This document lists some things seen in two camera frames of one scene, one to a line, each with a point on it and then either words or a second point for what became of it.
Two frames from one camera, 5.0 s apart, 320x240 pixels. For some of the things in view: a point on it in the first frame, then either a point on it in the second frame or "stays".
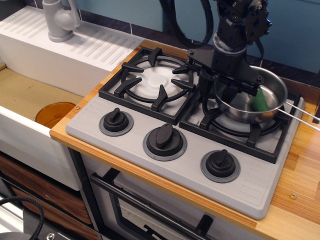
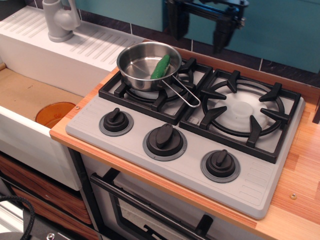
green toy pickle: (259, 102) to (161, 68)
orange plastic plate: (50, 114) stays
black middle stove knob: (164, 143) stays
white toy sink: (35, 71) stays
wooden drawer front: (60, 203) stays
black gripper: (230, 68) to (230, 11)
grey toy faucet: (60, 22) stays
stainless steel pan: (242, 108) to (136, 62)
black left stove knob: (116, 123) stays
